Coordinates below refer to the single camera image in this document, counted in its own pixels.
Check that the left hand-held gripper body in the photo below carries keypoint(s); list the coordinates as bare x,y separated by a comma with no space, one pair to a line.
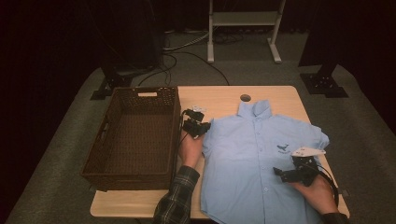
193,119

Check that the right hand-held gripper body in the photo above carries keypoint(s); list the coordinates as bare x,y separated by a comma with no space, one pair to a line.
306,174

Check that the light blue shirt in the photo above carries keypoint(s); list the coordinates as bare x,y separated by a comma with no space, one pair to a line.
255,168

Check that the brown woven basket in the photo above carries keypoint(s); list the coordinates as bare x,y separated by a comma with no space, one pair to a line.
140,130

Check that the person's left hand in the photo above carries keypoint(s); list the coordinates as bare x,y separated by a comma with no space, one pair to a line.
190,152

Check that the person's right hand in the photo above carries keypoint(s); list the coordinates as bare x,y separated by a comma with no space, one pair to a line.
320,196

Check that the grey tape strip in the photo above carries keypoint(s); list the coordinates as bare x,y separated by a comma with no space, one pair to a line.
345,193

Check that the black stand base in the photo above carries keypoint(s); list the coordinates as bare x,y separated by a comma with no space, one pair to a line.
113,81
323,84

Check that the black equipment box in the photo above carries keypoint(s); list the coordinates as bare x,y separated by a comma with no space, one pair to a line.
134,37

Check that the white metal stand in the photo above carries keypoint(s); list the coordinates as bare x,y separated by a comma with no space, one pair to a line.
244,18

